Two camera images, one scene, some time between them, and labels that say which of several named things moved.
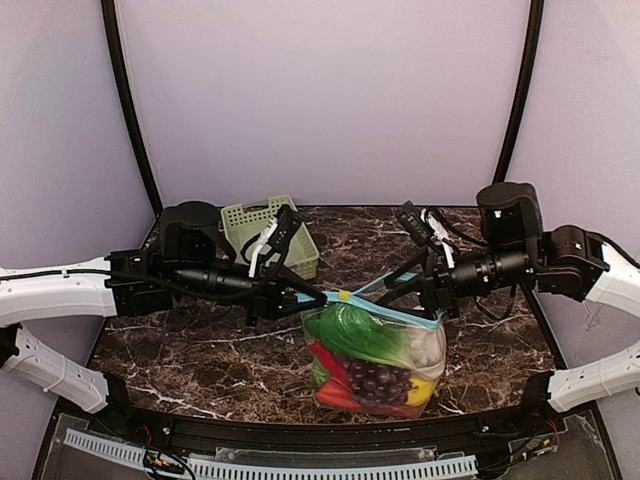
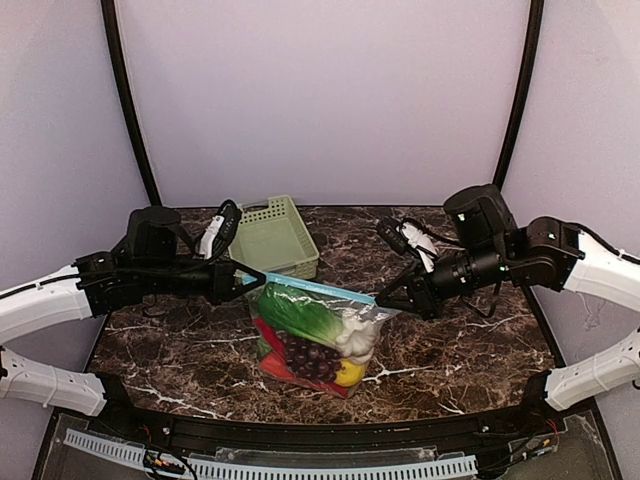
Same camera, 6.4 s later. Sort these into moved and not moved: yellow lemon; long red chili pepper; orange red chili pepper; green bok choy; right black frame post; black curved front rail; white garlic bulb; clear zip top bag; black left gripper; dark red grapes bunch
Moved: yellow lemon; white garlic bulb; black left gripper; clear zip top bag; long red chili pepper; green bok choy; dark red grapes bunch; orange red chili pepper
Not moved: black curved front rail; right black frame post
